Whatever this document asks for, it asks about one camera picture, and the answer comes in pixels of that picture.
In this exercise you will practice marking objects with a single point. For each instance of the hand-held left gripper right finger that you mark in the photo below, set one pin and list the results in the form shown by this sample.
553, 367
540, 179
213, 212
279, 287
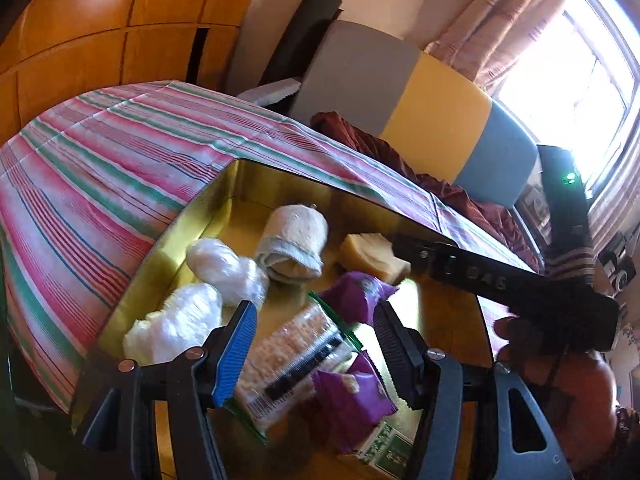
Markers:
395, 355

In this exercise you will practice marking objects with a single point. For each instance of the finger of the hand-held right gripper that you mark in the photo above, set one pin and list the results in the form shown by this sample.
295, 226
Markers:
450, 265

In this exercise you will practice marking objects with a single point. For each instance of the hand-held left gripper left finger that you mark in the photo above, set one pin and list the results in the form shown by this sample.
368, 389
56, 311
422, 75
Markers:
235, 355

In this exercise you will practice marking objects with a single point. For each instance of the cracker packet with green edge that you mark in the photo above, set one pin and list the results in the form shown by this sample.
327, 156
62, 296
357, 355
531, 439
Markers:
295, 355

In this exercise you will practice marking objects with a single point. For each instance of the purple snack packet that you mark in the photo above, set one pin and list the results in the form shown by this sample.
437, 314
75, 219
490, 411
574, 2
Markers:
350, 292
350, 400

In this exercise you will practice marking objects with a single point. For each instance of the white plastic bag wad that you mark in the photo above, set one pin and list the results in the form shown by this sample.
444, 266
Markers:
225, 265
172, 325

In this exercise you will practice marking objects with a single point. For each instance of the yellow sponge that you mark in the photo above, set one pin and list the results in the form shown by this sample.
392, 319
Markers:
370, 255

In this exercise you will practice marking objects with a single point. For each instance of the white green printed box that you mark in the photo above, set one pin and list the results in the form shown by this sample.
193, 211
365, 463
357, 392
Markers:
392, 452

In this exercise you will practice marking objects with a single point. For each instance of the beige towel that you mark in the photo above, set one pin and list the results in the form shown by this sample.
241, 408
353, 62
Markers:
295, 235

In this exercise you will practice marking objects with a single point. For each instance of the golden metal tray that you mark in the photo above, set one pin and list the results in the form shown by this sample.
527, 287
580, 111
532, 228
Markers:
240, 210

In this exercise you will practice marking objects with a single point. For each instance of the person's right hand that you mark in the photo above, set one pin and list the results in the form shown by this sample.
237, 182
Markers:
580, 400

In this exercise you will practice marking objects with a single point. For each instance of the black white device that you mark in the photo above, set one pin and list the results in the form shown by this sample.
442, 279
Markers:
617, 265

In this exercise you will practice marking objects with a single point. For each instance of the maroon blanket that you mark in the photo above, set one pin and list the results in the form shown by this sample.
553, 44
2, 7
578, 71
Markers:
380, 150

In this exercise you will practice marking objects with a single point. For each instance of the window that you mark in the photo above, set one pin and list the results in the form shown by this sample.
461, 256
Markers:
565, 70

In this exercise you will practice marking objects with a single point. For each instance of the pink striped curtain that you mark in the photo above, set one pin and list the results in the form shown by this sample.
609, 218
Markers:
500, 20

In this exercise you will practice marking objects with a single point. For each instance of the white foam piece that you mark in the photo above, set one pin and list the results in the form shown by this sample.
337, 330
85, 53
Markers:
270, 91

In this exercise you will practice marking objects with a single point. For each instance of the black rolled mat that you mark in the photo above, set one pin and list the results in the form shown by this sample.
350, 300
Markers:
300, 35

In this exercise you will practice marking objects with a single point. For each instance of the wooden wardrobe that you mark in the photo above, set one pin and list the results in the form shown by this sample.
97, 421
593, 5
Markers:
100, 25

